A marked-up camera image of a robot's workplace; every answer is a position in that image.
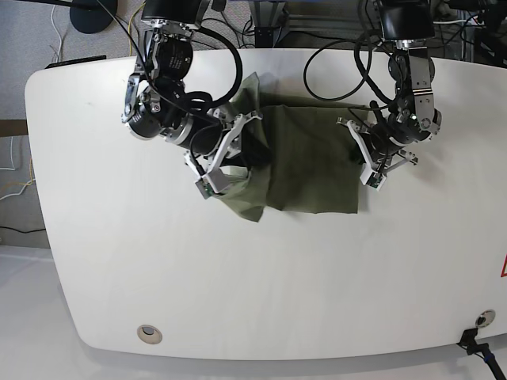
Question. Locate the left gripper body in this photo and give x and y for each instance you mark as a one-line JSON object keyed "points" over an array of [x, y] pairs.
{"points": [[381, 153]]}

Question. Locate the table grommet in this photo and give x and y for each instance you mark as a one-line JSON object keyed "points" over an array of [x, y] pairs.
{"points": [[485, 319], [149, 334]]}

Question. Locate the black round stand base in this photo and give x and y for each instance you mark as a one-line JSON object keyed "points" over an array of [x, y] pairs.
{"points": [[89, 17]]}

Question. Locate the olive green T-shirt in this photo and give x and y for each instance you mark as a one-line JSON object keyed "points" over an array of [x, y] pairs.
{"points": [[310, 171]]}

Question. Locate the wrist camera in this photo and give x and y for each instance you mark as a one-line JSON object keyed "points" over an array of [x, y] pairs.
{"points": [[212, 183], [373, 180]]}

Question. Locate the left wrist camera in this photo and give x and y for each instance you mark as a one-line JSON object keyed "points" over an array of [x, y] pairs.
{"points": [[373, 180]]}

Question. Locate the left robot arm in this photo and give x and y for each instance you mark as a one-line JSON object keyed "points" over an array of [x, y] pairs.
{"points": [[413, 117]]}

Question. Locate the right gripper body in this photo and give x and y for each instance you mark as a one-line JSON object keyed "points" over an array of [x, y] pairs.
{"points": [[218, 145]]}

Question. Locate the left table grommet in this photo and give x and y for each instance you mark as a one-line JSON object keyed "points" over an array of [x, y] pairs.
{"points": [[149, 334]]}

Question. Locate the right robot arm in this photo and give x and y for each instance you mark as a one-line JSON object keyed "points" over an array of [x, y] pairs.
{"points": [[156, 101]]}

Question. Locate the black clamp with cable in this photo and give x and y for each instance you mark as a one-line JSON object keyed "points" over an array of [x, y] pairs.
{"points": [[469, 344]]}

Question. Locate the right table grommet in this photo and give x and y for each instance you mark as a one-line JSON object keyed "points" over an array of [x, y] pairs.
{"points": [[485, 319]]}

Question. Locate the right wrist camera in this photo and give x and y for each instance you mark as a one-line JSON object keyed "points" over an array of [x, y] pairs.
{"points": [[212, 183]]}

